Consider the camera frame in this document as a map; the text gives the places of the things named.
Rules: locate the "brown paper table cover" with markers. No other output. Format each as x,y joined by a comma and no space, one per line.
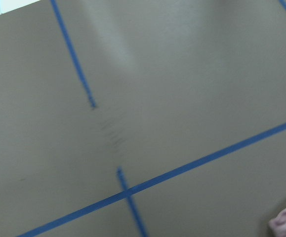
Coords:
173,81

